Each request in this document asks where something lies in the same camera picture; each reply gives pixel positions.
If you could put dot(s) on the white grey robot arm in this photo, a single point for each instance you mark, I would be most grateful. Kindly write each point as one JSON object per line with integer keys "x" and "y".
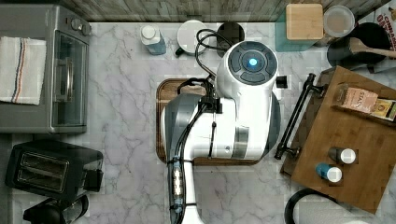
{"x": 231, "y": 120}

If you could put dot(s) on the wooden drawer cabinet top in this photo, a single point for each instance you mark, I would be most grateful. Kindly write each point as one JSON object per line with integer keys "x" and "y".
{"x": 364, "y": 181}

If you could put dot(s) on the wooden cutting board under robot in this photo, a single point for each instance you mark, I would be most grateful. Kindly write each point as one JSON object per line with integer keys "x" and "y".
{"x": 167, "y": 91}

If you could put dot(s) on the black cup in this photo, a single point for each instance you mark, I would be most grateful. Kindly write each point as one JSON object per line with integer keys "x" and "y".
{"x": 231, "y": 31}

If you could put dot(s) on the blue bottle white cap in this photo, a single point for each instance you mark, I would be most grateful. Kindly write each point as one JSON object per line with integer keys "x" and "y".
{"x": 152, "y": 39}

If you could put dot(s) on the glass container bamboo lid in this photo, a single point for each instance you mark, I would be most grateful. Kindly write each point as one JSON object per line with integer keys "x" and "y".
{"x": 299, "y": 27}

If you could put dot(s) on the grey toaster oven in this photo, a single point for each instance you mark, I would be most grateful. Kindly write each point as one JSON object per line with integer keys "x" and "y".
{"x": 63, "y": 101}

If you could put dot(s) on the black paper towel holder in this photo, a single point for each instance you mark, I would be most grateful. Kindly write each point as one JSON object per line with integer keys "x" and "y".
{"x": 296, "y": 197}

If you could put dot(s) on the blue shaker white cap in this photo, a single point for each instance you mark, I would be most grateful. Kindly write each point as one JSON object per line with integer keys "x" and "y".
{"x": 328, "y": 172}

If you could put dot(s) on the white paper towel roll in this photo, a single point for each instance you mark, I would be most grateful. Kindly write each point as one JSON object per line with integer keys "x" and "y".
{"x": 323, "y": 212}

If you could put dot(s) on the black two-slot toaster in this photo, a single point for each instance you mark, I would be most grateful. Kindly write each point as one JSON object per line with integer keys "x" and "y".
{"x": 55, "y": 169}

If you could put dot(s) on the black pan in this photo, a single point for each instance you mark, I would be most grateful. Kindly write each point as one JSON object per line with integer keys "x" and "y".
{"x": 371, "y": 35}

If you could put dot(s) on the grey shaker white cap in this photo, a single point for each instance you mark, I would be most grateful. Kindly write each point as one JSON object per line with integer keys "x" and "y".
{"x": 342, "y": 155}

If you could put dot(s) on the clear round plastic lid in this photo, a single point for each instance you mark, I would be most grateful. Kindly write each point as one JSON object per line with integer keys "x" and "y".
{"x": 339, "y": 21}

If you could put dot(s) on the wooden spatula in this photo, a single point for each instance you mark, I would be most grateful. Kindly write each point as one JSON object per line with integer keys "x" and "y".
{"x": 356, "y": 46}

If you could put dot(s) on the black kettle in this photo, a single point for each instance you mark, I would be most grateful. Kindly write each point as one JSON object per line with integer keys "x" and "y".
{"x": 52, "y": 211}

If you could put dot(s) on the white striped dish towel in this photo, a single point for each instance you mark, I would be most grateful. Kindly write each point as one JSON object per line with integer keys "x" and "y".
{"x": 22, "y": 69}

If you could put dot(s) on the yellow tea box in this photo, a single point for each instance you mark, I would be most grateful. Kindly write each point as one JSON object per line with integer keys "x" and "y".
{"x": 384, "y": 109}

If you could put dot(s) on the cereal box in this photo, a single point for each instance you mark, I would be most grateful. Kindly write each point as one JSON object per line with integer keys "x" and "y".
{"x": 385, "y": 16}

